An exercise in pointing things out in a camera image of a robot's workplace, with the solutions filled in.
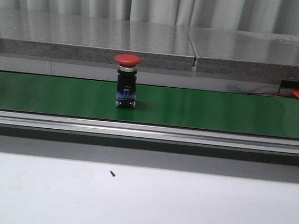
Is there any grey pleated curtain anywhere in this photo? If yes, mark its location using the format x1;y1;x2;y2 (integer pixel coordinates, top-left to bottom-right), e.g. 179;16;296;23
0;0;299;35

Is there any green conveyor belt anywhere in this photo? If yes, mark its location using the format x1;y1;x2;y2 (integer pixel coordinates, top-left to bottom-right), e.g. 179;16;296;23
0;71;299;139

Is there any grey stone slab left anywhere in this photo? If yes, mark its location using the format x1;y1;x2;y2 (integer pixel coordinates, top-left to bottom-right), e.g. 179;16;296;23
0;7;195;71

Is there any grey stone slab right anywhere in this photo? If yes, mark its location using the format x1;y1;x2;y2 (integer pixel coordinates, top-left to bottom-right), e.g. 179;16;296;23
188;27;299;82

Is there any grey stone slab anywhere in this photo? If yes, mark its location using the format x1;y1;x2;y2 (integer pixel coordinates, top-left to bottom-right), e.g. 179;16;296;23
0;7;195;71
188;27;299;82

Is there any grey rear conveyor panel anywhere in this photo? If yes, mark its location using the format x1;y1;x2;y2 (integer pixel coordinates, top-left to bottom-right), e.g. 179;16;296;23
0;53;280;93

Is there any aluminium conveyor side rail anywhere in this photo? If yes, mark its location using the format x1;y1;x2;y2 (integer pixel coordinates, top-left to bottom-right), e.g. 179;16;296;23
0;110;299;156

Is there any red cable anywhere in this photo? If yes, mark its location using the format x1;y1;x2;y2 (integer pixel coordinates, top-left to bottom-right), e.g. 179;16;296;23
244;89;291;100

